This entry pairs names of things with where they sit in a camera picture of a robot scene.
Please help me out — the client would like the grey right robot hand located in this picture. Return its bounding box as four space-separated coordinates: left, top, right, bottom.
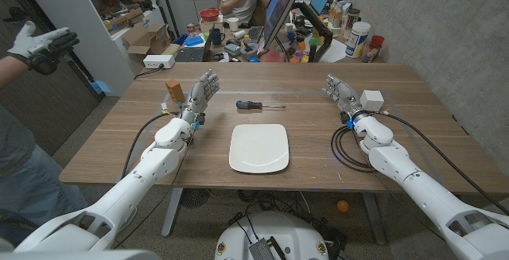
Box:
321 73 370 124

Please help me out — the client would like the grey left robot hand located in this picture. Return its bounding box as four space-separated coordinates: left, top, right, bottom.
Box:
180 69 220 125

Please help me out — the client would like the white black gloved operator hand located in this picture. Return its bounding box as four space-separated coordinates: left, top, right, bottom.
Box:
6 20 80 76

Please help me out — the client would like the blue black handled screwdriver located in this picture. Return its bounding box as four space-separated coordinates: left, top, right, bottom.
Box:
235 100 286 111

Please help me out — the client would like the operator bare forearm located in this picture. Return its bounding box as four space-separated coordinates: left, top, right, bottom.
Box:
0 55 31 90

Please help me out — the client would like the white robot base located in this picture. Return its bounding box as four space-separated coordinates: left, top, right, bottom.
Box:
214 211 330 260

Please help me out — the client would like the orange brown block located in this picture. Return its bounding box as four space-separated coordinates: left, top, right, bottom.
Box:
165 78 186 104

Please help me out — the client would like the white square plate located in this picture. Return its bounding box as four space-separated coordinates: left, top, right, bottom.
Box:
228 123 290 174

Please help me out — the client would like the white cube box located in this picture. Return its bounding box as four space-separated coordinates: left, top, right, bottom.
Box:
359 89 385 113

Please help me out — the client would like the dark grey laptop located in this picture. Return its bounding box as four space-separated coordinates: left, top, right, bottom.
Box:
174 33 214 63

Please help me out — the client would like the white shelf unit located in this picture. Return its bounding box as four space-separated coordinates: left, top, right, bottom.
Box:
15 0 166 97

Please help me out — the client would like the white power box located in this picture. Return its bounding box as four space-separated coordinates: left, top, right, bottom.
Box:
142 54 176 70

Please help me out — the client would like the white labelled canister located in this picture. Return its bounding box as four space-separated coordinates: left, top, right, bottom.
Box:
344 21 371 59

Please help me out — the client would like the dark blue mug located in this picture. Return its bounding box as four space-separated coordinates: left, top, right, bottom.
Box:
209 27 226 46

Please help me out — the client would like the beige box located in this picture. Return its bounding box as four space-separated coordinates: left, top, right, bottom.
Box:
198 15 225 34

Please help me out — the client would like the blue plastic object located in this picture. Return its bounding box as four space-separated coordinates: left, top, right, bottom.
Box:
90 80 115 96

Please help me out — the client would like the open cardboard box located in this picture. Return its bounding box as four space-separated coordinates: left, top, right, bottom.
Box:
121 23 172 56

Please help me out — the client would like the jar with black lid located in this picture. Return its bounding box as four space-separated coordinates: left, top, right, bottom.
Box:
346 8 361 29

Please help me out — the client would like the red bowl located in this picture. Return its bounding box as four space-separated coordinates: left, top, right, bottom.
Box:
198 8 221 23

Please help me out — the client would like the black keyboard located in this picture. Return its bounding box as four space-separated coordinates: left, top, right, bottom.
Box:
247 25 265 45

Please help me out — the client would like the pink red box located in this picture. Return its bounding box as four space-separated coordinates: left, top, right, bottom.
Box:
262 50 286 63

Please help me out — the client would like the seated person in grey shirt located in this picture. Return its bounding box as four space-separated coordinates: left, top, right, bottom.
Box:
216 0 271 26

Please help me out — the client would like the tilted computer monitor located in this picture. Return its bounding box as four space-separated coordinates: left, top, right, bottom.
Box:
262 0 302 50

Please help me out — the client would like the grey table leg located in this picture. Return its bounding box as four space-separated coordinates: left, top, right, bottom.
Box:
360 191 387 246
161 187 185 238

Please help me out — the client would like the operator in grey shirt jeans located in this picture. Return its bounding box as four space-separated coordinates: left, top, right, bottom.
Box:
0 104 89 247

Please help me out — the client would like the white robot torso edge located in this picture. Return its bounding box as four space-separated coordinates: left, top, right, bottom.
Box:
0 250 162 260

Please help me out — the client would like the coiled black cable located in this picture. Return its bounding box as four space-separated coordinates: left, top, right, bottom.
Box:
330 126 377 173

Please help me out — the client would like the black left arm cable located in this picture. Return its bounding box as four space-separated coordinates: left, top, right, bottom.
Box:
120 111 182 180

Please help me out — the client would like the long black right arm cable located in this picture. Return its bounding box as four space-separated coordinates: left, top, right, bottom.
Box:
371 111 509 216

